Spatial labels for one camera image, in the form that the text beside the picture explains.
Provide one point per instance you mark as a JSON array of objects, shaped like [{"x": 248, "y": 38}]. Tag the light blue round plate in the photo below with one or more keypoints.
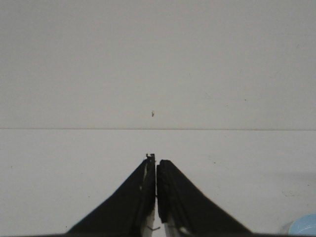
[{"x": 305, "y": 225}]

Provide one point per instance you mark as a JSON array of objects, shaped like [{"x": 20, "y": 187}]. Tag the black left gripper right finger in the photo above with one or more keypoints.
[{"x": 184, "y": 209}]

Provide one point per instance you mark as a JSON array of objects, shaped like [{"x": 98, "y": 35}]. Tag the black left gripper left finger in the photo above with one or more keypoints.
[{"x": 130, "y": 210}]

